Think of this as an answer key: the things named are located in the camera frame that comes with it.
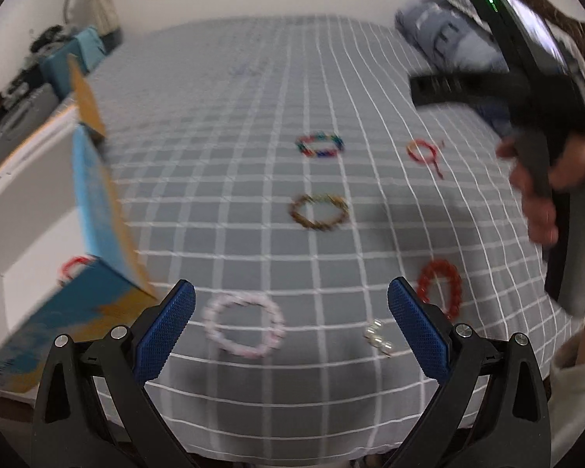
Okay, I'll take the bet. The brown bead bracelet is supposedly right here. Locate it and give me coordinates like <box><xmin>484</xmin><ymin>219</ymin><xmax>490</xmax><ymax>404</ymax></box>
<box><xmin>288</xmin><ymin>193</ymin><xmax>350</xmax><ymax>234</ymax></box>

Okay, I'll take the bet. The multicolour bead bracelet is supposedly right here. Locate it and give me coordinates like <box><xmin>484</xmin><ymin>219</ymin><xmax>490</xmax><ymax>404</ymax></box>
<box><xmin>295</xmin><ymin>132</ymin><xmax>345</xmax><ymax>160</ymax></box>

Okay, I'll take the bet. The red bead bracelet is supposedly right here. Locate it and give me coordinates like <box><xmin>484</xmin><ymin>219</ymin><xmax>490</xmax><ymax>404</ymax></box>
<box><xmin>415</xmin><ymin>259</ymin><xmax>463</xmax><ymax>321</ymax></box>

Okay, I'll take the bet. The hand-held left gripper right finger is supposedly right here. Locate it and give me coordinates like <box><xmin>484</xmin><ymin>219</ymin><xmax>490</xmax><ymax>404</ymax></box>
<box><xmin>387</xmin><ymin>277</ymin><xmax>552</xmax><ymax>468</ymax></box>

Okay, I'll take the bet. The teal box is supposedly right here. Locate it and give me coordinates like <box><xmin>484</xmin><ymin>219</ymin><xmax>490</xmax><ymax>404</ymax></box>
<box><xmin>40</xmin><ymin>26</ymin><xmax>107</xmax><ymax>99</ymax></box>

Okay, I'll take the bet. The dark brown cloth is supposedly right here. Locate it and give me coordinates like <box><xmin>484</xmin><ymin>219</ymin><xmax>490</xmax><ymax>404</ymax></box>
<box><xmin>504</xmin><ymin>0</ymin><xmax>585</xmax><ymax>75</ymax></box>

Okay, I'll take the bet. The grey case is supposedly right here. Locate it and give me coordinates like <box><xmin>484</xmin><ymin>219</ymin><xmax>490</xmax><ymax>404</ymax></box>
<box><xmin>0</xmin><ymin>82</ymin><xmax>60</xmax><ymax>177</ymax></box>

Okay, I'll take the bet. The white pearl bracelet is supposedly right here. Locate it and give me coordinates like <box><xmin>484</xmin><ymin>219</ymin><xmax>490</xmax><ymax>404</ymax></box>
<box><xmin>363</xmin><ymin>320</ymin><xmax>395</xmax><ymax>357</ymax></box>

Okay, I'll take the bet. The grey checked bed sheet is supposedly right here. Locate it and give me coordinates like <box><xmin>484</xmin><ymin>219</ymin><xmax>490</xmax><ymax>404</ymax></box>
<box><xmin>0</xmin><ymin>14</ymin><xmax>585</xmax><ymax>455</ymax></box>

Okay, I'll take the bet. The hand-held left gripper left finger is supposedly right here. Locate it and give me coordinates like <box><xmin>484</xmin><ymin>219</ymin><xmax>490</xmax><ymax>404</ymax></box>
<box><xmin>32</xmin><ymin>280</ymin><xmax>197</xmax><ymax>468</ymax></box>

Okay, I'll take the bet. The red string bracelet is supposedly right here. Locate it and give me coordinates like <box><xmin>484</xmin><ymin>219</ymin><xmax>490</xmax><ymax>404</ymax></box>
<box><xmin>406</xmin><ymin>138</ymin><xmax>448</xmax><ymax>179</ymax></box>

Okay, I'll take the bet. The blue cardboard box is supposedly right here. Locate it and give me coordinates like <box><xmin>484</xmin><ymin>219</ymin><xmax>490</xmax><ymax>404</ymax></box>
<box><xmin>0</xmin><ymin>53</ymin><xmax>158</xmax><ymax>394</ymax></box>

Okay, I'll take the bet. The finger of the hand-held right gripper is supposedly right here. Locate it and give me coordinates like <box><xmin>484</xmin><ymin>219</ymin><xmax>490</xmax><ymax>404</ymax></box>
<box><xmin>409</xmin><ymin>72</ymin><xmax>516</xmax><ymax>108</ymax></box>

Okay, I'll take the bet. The grey pillow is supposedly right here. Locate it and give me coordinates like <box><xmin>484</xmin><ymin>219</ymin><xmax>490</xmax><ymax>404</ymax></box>
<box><xmin>394</xmin><ymin>0</ymin><xmax>515</xmax><ymax>133</ymax></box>

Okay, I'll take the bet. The beige curtain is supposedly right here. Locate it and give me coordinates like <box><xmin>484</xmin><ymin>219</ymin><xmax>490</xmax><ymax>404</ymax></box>
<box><xmin>77</xmin><ymin>0</ymin><xmax>124</xmax><ymax>50</ymax></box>

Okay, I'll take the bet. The small red bracelet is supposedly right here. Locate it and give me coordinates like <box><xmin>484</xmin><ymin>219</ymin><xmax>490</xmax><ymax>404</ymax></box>
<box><xmin>60</xmin><ymin>254</ymin><xmax>97</xmax><ymax>284</ymax></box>

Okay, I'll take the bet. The pink bead bracelet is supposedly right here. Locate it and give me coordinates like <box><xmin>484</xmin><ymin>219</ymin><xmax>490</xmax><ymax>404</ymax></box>
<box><xmin>203</xmin><ymin>292</ymin><xmax>285</xmax><ymax>358</ymax></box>

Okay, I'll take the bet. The person's right hand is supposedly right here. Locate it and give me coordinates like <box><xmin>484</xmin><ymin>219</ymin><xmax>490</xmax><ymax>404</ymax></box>
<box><xmin>496</xmin><ymin>133</ymin><xmax>585</xmax><ymax>245</ymax></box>

